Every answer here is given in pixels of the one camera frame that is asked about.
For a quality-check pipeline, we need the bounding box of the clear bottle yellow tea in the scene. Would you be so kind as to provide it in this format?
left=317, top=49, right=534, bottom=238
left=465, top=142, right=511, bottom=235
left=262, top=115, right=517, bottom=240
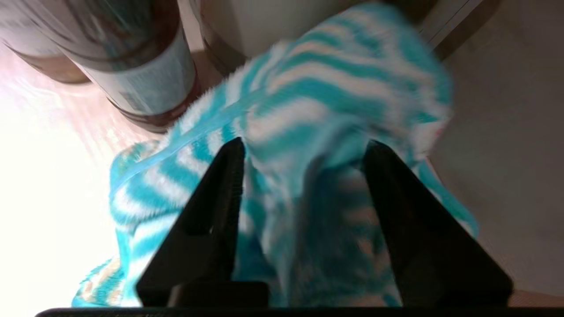
left=0, top=0, right=91, bottom=84

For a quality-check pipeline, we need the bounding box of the blue white striped cloth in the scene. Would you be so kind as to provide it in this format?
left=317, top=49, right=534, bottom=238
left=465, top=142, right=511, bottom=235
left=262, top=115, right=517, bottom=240
left=73, top=2, right=481, bottom=307

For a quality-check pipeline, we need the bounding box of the dark tea bottle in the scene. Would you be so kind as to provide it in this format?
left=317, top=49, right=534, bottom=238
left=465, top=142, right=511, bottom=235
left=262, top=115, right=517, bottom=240
left=57, top=0, right=203, bottom=133

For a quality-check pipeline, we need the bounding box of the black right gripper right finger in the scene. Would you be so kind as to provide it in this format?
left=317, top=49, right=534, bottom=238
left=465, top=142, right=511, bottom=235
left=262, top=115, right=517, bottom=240
left=362, top=140, right=514, bottom=307

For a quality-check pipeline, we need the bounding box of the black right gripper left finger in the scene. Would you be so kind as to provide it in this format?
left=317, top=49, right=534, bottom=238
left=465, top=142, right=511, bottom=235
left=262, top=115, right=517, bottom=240
left=136, top=136, right=270, bottom=307

